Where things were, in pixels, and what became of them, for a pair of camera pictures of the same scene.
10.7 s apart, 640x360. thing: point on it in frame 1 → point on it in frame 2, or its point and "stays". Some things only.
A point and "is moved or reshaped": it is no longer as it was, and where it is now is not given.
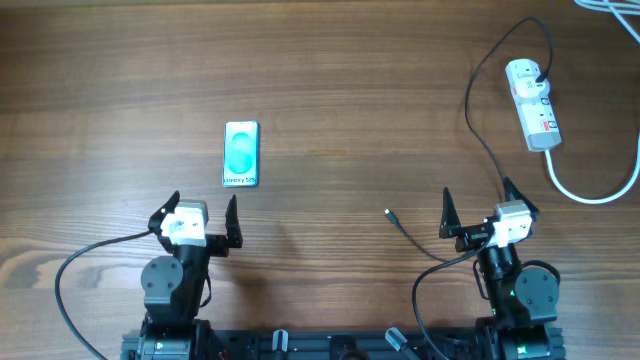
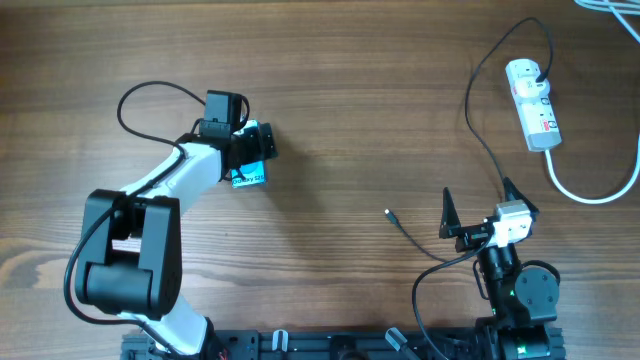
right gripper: [471, 236] stays
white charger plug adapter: [527, 87] stays
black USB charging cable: [469, 80] stays
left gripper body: [196, 256] → [250, 147]
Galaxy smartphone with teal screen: [240, 157] is moved or reshaped
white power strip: [537, 119] stays
